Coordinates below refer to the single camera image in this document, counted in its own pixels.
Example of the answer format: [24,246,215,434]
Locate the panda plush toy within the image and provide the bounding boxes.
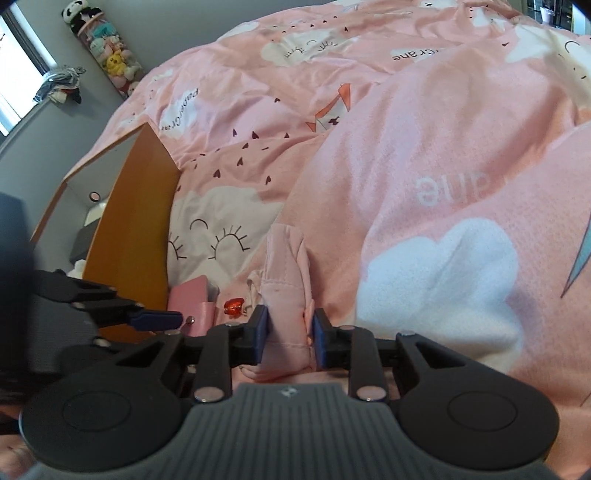
[61,0,91,34]

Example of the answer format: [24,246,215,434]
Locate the pink cloth garment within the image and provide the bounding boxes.
[247,224,320,382]

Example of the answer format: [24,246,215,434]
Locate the clear tube of plush toys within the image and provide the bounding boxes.
[76,14,144,99]

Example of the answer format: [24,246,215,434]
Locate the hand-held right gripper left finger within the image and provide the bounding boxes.
[107,304,270,405]

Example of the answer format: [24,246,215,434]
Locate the window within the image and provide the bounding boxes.
[0,7,57,137]

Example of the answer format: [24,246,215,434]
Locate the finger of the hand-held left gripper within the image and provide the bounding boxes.
[61,337,154,366]
[34,270,184,332]

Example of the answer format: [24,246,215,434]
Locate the orange wooden bed board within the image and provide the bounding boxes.
[30,124,182,344]

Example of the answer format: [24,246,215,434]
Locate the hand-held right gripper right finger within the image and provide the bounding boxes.
[311,307,491,404]

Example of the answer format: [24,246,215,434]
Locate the pink printed bed sheet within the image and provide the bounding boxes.
[85,0,591,324]

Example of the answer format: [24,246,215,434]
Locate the pile of clothes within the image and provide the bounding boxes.
[33,65,88,105]

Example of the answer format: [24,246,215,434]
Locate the dark shelf unit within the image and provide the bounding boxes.
[524,0,576,36]

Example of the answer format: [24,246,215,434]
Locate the grey window sill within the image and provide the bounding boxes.
[0,98,48,154]

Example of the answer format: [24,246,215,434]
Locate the pink box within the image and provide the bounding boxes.
[167,276,219,336]

